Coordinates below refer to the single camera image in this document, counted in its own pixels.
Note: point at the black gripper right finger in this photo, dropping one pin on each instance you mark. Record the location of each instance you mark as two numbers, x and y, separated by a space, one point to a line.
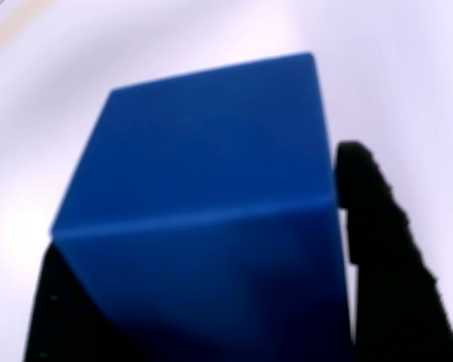
385 283

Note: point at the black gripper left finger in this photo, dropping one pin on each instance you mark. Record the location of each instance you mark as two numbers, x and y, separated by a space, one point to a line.
60 324

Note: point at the blue block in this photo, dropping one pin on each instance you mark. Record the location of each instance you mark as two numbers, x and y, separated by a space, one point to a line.
204 169

